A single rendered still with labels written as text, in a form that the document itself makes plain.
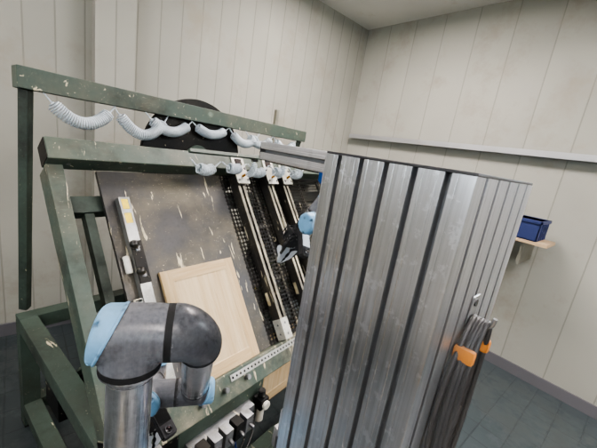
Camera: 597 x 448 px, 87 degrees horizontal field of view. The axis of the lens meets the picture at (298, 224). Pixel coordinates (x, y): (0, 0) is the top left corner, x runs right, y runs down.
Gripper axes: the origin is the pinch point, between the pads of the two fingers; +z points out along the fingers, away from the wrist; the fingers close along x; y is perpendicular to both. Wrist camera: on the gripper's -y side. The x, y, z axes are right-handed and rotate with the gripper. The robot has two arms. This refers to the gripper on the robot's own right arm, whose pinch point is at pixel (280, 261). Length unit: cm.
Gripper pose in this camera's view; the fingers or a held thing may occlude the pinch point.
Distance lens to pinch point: 131.7
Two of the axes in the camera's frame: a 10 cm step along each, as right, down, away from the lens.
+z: -6.1, 7.4, 2.9
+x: -6.9, -3.2, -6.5
